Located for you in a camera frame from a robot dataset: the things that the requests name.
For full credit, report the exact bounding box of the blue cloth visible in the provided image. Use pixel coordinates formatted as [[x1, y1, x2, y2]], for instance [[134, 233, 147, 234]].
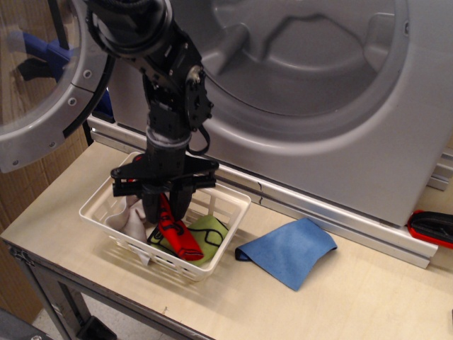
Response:
[[235, 218, 337, 291]]

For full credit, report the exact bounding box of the green cloth with black outline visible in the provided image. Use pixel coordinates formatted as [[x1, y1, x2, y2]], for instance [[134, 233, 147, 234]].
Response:
[[147, 215, 229, 266]]

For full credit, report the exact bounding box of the grey round machine door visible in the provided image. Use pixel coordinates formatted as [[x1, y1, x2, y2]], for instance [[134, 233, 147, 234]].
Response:
[[1, 1, 113, 173]]

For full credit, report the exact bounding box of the blue object behind door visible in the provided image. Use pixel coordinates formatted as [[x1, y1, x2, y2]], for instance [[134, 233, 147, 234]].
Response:
[[6, 30, 76, 83]]

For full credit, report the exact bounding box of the grey toy washing machine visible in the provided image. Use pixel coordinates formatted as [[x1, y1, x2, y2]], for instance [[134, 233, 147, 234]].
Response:
[[105, 0, 453, 227]]

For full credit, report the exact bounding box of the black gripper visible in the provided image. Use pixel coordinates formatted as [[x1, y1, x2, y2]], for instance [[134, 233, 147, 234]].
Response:
[[110, 145, 219, 224]]

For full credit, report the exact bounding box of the white plastic basket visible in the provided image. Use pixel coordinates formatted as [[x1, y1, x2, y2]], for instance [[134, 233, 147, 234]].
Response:
[[79, 178, 251, 281]]

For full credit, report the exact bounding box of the metal table frame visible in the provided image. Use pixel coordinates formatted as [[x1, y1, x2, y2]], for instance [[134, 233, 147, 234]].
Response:
[[1, 237, 209, 339]]

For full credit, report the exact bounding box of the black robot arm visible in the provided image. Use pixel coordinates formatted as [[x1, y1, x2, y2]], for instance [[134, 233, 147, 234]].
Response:
[[86, 1, 219, 223]]

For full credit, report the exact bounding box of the red and black tool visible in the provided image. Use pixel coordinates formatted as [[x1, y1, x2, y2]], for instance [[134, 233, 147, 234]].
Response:
[[407, 210, 452, 249]]

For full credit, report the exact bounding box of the grey cloth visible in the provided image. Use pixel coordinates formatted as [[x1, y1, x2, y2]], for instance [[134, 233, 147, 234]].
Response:
[[105, 195, 147, 244]]

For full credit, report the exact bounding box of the aluminium rail base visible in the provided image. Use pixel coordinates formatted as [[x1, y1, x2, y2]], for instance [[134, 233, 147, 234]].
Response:
[[88, 115, 452, 268]]

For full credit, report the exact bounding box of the black floor object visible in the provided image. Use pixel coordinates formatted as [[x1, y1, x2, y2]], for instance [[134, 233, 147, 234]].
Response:
[[76, 316, 117, 340]]

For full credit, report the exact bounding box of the red cloth with black outline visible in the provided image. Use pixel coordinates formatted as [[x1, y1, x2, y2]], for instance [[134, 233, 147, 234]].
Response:
[[158, 193, 204, 261]]

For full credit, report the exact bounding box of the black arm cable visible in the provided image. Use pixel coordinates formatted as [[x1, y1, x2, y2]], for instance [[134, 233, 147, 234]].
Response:
[[185, 125, 212, 157]]

